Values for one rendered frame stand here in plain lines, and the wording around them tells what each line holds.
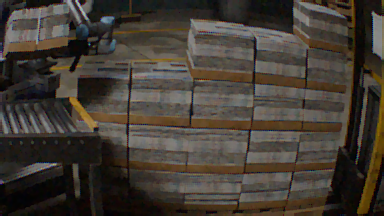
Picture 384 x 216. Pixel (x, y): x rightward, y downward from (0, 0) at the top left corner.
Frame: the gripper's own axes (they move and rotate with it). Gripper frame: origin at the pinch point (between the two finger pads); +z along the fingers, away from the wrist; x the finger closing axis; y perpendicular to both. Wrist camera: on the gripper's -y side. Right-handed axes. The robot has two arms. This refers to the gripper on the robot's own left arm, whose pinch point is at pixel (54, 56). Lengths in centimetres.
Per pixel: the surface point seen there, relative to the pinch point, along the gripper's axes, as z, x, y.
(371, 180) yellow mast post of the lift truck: -176, 36, -81
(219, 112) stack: -87, -1, -31
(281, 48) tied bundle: -114, 21, -2
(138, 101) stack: -52, -11, -24
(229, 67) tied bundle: -90, 8, -11
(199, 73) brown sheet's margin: -77, 2, -13
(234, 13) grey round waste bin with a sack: -429, -589, 139
